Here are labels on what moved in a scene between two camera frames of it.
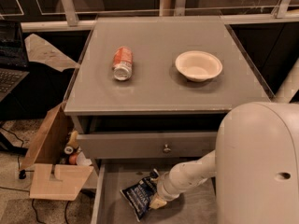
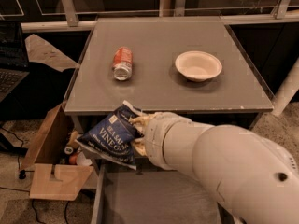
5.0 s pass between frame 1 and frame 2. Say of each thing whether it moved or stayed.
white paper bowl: stayed
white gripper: moved
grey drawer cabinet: stayed
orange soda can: stayed
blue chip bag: moved
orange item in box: stayed
